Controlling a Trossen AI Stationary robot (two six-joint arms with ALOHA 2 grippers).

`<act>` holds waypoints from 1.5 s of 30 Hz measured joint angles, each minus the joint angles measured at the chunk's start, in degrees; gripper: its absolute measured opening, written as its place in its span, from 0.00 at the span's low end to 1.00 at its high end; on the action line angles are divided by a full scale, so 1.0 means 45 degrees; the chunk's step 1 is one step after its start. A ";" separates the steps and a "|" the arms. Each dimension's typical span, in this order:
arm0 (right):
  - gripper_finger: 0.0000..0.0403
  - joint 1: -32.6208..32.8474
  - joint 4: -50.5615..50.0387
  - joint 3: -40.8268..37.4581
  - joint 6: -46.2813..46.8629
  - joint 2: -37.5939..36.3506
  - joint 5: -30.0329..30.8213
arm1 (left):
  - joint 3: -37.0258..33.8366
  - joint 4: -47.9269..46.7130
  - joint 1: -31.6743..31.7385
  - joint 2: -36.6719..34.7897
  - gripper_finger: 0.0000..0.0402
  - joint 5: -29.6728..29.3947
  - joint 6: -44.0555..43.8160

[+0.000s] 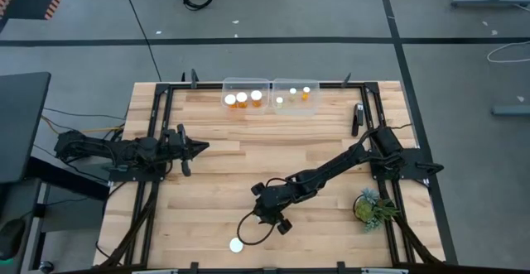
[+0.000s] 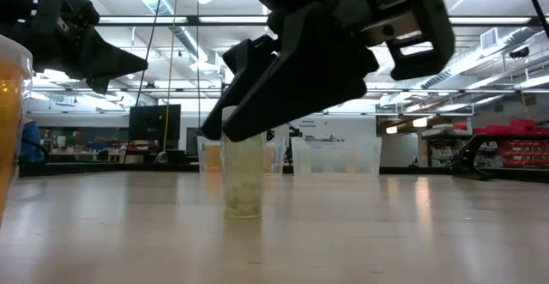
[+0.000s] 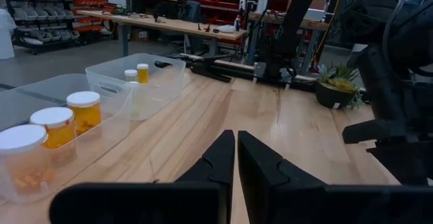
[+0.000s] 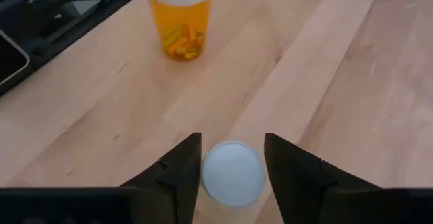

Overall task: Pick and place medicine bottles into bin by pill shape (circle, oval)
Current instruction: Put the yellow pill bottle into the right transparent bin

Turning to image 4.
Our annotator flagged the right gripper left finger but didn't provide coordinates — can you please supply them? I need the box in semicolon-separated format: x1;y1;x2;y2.
120;132;203;224

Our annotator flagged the wide orange pill bottle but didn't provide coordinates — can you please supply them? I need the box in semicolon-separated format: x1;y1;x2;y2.
141;0;217;62

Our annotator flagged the silver-rimmed black panel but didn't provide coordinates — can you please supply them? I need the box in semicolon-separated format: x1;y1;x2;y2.
0;30;31;87

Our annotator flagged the yellow-green pill bottle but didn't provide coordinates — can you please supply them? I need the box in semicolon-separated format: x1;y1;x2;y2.
198;139;267;210

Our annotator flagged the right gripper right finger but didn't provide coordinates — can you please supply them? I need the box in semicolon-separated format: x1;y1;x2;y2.
265;133;382;224

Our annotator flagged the black aluminium table frame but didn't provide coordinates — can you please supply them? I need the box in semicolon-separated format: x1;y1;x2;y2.
0;0;145;98

